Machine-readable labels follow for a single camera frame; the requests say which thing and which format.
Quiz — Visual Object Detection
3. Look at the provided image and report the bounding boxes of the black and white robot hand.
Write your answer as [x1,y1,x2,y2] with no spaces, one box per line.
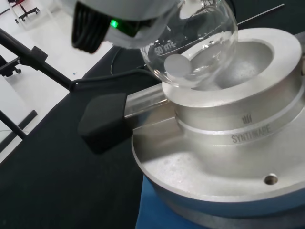
[71,0,185,55]

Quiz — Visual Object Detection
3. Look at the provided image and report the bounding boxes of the heater with blue base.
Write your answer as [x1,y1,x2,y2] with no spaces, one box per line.
[77,28,305,229]

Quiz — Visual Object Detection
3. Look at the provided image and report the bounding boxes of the red office chair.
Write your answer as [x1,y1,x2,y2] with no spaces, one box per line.
[13,0,41,24]

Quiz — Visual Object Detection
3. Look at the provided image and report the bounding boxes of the black tripod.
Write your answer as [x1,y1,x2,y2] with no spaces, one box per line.
[0,26,79,142]

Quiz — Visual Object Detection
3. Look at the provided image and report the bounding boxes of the thin glass rod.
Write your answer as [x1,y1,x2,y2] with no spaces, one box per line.
[236,3,285,26]

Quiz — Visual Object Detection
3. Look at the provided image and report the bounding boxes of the black heater cable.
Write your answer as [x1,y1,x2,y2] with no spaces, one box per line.
[70,68,163,92]

